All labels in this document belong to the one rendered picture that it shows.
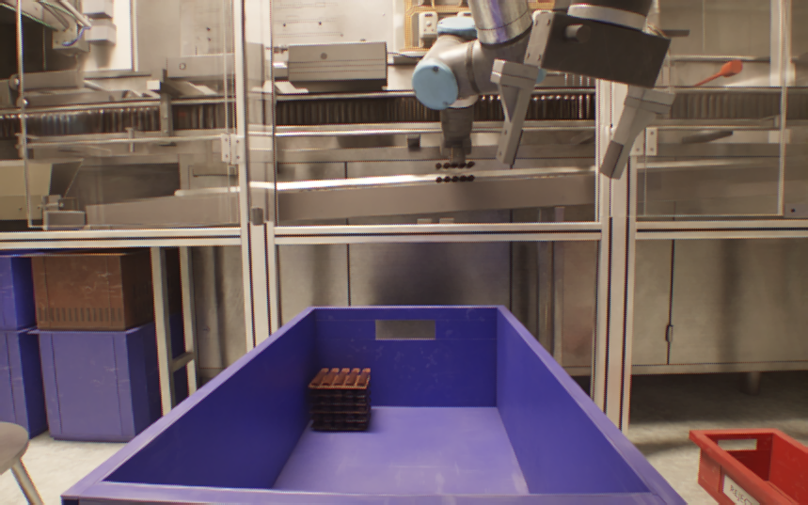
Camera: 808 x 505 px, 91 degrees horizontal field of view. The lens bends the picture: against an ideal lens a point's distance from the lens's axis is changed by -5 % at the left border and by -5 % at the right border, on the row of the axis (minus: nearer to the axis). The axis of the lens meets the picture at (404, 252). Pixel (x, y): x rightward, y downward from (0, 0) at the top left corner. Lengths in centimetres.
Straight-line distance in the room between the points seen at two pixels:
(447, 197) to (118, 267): 88
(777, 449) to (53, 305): 182
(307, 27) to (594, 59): 136
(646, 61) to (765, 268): 126
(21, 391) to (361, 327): 105
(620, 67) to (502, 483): 56
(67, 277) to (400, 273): 92
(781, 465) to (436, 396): 78
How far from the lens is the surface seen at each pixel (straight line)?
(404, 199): 104
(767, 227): 127
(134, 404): 140
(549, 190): 109
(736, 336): 169
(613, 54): 49
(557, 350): 115
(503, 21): 71
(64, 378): 149
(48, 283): 145
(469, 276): 131
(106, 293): 135
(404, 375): 88
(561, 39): 47
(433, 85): 79
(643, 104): 53
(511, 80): 46
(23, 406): 160
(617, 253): 107
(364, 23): 170
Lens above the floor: 60
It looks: 4 degrees down
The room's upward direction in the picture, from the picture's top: 1 degrees counter-clockwise
